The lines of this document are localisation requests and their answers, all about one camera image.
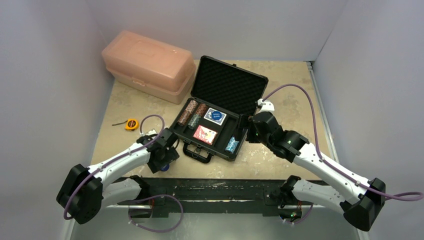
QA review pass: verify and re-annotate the blue small blind button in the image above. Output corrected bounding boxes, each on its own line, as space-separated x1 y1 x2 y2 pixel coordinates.
211 111 222 121

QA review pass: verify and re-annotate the black poker carrying case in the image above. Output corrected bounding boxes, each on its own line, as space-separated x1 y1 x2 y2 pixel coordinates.
170 55 269 164

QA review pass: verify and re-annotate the green dark chip stack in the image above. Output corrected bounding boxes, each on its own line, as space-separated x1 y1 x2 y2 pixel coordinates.
187 114 202 130

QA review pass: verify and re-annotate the orange brown chip stack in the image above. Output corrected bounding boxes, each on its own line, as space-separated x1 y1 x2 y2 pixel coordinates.
177 100 198 126

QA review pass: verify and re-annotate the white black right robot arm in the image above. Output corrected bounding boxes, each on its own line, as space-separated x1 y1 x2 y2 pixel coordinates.
234 111 386 232

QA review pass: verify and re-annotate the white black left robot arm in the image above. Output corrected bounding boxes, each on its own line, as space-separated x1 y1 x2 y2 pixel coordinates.
56 128 179 225

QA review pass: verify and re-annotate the blue big blind button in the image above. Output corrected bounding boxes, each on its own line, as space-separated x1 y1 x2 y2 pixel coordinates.
160 164 170 172

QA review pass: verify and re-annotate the light blue chip stack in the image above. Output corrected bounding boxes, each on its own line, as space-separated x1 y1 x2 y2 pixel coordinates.
225 136 239 154

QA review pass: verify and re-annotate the red card deck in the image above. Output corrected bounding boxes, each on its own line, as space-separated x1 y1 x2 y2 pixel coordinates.
193 125 218 145

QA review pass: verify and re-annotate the yellow tape measure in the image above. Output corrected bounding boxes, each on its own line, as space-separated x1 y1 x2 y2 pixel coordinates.
112 118 140 131

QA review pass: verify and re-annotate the pink plastic storage box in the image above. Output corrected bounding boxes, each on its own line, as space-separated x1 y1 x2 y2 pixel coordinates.
101 30 196 104

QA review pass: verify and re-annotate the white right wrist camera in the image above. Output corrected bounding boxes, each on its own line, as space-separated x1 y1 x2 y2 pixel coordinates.
256 98 275 114

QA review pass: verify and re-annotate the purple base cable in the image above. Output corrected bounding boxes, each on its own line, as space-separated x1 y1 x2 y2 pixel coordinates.
127 194 185 233

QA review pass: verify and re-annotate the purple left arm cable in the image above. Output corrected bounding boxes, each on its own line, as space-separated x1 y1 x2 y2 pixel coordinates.
63 114 166 221

